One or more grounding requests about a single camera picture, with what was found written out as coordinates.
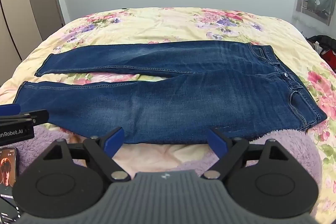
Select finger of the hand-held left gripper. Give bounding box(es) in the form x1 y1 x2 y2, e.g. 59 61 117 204
0 104 49 126

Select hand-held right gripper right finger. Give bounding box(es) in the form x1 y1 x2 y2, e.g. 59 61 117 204
201 128 291 180

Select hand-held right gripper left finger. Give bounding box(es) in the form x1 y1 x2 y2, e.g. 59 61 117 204
43 127 131 183

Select blue denim pants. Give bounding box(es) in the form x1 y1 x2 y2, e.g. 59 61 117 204
16 40 328 145

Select black smartphone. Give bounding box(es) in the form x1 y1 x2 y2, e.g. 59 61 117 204
0 146 21 224

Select purple fleece blanket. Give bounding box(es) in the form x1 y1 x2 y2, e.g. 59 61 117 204
15 124 322 189

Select beige wardrobe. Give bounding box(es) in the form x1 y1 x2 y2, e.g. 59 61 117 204
0 0 66 88

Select floral yellow quilt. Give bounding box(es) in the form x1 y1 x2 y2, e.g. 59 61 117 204
0 7 336 215

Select dark clothes pile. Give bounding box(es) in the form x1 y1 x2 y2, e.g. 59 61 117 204
306 35 336 70

